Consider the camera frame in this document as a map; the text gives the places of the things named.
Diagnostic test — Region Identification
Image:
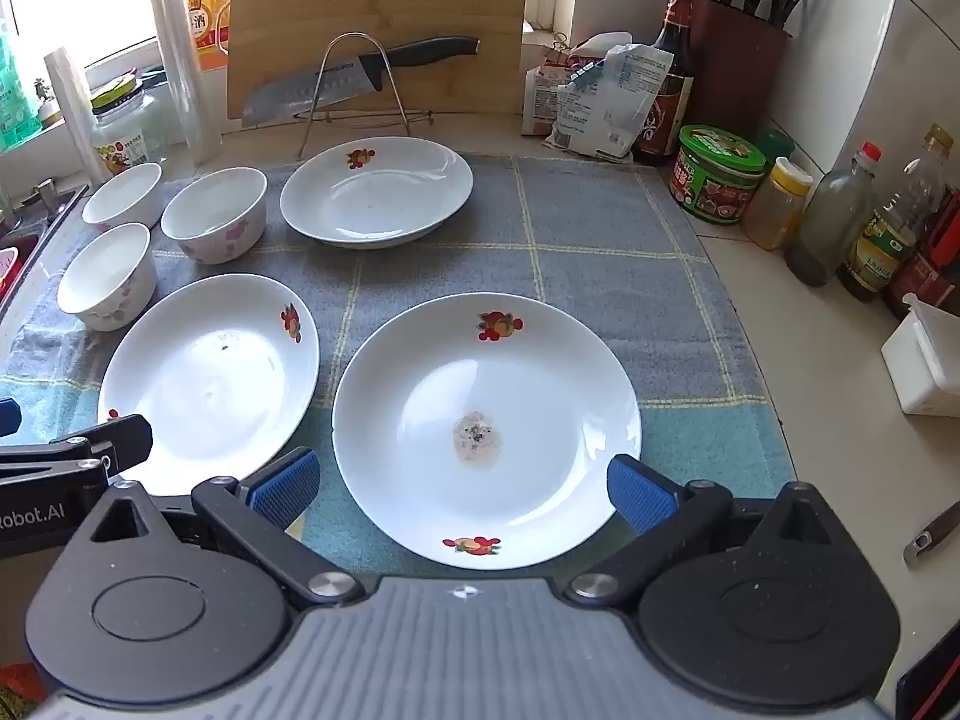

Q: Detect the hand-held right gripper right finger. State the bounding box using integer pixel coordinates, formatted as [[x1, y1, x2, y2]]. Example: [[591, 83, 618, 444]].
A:
[[564, 454, 835, 608]]

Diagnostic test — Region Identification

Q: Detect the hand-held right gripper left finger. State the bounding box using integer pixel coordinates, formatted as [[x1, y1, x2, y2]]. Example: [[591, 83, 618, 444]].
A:
[[90, 448, 361, 611]]

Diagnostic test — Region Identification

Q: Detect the stained white fruit-print plate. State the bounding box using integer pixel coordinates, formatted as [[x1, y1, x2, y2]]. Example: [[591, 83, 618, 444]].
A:
[[332, 292, 644, 569]]

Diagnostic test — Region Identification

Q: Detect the white pink-flower bowl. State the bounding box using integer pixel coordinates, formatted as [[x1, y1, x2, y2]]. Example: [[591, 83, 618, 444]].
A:
[[57, 223, 158, 332], [160, 167, 269, 265], [81, 162, 164, 232]]

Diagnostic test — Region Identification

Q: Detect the steel sink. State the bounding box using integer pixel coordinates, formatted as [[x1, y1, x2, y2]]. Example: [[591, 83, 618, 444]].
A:
[[0, 180, 91, 316]]

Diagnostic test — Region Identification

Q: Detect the grey checked cloth mat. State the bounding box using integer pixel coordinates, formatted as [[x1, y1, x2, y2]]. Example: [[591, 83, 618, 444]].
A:
[[0, 154, 797, 563]]

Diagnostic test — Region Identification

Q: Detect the glass jar with green lid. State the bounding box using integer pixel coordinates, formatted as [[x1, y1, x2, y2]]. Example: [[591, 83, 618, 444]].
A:
[[90, 79, 170, 181]]

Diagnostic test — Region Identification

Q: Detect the white plastic container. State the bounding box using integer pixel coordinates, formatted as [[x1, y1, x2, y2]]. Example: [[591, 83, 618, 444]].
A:
[[881, 292, 960, 419]]

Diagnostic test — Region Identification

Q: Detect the small potted plant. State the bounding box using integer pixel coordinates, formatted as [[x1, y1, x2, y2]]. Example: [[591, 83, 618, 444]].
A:
[[31, 77, 65, 128]]

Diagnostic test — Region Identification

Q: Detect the yellow-lid jar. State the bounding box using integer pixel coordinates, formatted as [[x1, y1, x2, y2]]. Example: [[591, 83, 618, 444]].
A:
[[744, 156, 815, 251]]

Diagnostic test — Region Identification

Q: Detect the white plastic bag roll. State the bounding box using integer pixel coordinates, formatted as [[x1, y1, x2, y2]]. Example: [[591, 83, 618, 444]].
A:
[[43, 47, 112, 188]]

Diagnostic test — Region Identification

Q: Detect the green tissue packet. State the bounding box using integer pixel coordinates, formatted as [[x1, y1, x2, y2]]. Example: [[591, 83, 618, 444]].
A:
[[0, 15, 46, 155]]

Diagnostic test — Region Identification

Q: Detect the green-lid sauce can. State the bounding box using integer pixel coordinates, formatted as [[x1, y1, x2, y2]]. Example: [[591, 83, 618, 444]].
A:
[[670, 124, 767, 227]]

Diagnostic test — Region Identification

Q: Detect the red-cap glass bottle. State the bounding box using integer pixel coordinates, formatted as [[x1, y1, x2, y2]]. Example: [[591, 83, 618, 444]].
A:
[[785, 141, 880, 287]]

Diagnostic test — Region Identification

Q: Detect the gold-cap oil bottle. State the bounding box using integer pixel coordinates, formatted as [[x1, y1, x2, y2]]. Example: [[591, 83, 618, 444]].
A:
[[836, 124, 953, 302]]

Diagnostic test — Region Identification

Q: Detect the dark red bottle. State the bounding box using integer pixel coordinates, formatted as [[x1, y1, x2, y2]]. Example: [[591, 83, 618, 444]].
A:
[[881, 187, 960, 320]]

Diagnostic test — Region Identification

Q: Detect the clear plastic wrap roll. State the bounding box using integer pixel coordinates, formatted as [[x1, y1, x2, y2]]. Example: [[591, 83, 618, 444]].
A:
[[147, 0, 224, 158]]

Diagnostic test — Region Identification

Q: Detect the green capped jar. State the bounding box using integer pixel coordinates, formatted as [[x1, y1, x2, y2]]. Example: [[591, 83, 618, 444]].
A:
[[756, 126, 796, 170]]

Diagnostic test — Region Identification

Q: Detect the white blue printed bag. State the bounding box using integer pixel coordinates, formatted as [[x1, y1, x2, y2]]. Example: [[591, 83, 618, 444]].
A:
[[544, 34, 676, 161]]

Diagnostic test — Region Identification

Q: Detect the dark soy sauce bottle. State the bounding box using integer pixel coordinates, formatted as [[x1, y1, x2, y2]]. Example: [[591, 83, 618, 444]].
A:
[[634, 0, 698, 166]]

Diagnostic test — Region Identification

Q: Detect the white orange seasoning bag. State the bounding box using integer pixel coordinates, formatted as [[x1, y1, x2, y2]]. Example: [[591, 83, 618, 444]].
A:
[[523, 52, 593, 137]]

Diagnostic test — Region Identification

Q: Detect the dark red knife block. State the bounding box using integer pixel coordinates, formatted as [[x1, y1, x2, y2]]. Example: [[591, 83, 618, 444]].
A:
[[688, 0, 794, 147]]

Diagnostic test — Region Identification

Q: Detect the orange cooking wine bottle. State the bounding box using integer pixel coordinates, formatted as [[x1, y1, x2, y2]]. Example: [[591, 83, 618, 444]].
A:
[[178, 0, 235, 74]]

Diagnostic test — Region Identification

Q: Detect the bamboo cutting board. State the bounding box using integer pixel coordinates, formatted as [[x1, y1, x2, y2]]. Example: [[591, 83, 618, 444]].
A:
[[225, 0, 532, 128]]

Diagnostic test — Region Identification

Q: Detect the dark-handled kitchen tool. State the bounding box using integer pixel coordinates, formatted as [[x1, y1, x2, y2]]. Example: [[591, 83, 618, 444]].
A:
[[904, 499, 960, 569]]

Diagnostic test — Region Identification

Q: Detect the black-handled kitchen knife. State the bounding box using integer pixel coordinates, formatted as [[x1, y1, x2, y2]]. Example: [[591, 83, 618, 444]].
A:
[[241, 36, 481, 128]]

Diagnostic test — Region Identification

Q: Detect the steel wire rack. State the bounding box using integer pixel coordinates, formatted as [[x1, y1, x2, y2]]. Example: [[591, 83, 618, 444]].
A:
[[294, 31, 434, 160]]

